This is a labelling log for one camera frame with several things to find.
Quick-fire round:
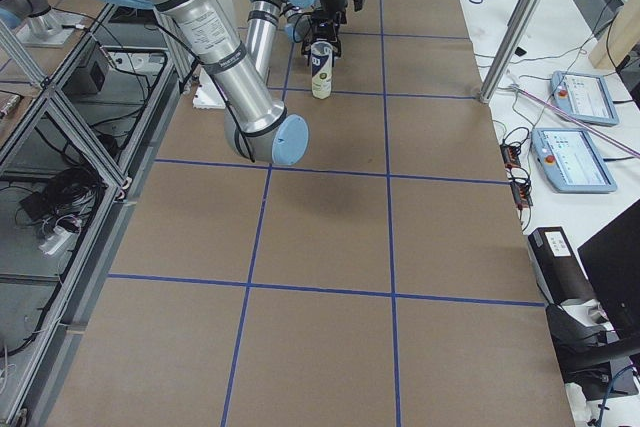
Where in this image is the reacher grabber stick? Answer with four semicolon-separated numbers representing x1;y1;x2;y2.
508;83;640;158

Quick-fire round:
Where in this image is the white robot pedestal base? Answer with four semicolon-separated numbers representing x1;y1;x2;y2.
192;62;270;112

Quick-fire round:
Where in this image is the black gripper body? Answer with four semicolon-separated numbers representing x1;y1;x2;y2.
312;19;340;42
322;0;348;22

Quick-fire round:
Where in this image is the black box with white label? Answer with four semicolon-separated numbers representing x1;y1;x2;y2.
527;226;596;306

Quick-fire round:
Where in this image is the aluminium frame post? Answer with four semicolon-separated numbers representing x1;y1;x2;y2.
478;0;540;104

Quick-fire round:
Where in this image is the black computer monitor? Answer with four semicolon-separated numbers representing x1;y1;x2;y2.
578;201;639;337

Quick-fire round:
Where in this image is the white blue tennis ball can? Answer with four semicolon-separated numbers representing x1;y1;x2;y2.
310;40;333;99

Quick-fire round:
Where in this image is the upper teach pendant tablet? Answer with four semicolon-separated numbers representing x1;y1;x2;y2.
550;71;619;126

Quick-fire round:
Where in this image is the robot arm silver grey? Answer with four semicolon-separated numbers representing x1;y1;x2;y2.
103;0;316;165
246;0;347;77

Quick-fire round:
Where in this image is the teach pendant tablet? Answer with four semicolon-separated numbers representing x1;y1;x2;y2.
531;128;617;194
550;71;619;126

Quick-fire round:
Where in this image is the small orange black circuit device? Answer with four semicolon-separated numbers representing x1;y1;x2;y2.
500;142;533;211

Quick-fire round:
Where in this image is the lower teach pendant tablet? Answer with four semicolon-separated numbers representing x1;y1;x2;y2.
531;128;617;194

